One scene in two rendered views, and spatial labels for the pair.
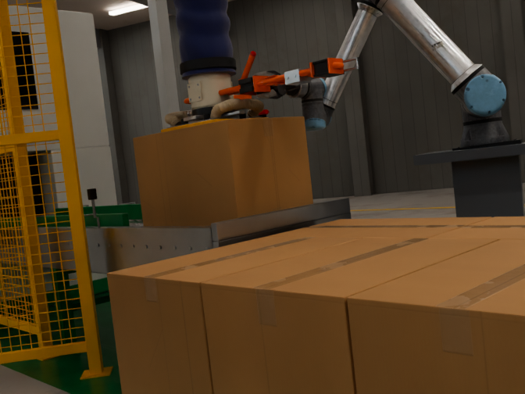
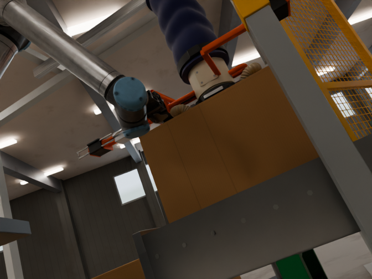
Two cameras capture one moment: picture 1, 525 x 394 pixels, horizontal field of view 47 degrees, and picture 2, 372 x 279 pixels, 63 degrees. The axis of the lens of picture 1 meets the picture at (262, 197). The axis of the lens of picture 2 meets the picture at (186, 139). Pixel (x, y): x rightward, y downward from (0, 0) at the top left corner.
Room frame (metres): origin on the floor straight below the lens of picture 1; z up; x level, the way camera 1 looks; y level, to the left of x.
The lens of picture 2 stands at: (3.38, -0.59, 0.51)
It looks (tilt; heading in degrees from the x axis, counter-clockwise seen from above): 19 degrees up; 150
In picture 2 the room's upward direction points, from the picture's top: 22 degrees counter-clockwise
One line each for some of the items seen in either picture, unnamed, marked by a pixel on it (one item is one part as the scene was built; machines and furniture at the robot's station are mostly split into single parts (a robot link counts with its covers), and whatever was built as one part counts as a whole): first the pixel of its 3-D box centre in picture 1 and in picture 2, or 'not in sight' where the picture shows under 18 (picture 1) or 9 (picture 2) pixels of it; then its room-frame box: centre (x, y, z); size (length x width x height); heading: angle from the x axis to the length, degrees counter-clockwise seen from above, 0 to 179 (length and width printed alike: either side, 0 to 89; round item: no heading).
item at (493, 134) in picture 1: (483, 131); not in sight; (2.51, -0.93, 0.81); 0.19 x 0.19 x 0.10
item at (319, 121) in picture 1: (313, 115); (132, 117); (2.52, -0.25, 0.96); 0.12 x 0.09 x 0.12; 165
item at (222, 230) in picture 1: (287, 216); (183, 231); (2.22, -0.08, 0.58); 0.70 x 0.03 x 0.06; 134
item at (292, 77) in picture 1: (297, 77); (123, 135); (2.15, -0.17, 1.07); 0.07 x 0.07 x 0.04; 45
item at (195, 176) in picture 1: (221, 177); (243, 156); (2.46, 0.16, 0.75); 0.60 x 0.40 x 0.40; 44
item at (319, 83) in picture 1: (309, 87); not in sight; (2.51, -0.24, 1.07); 0.12 x 0.09 x 0.10; 134
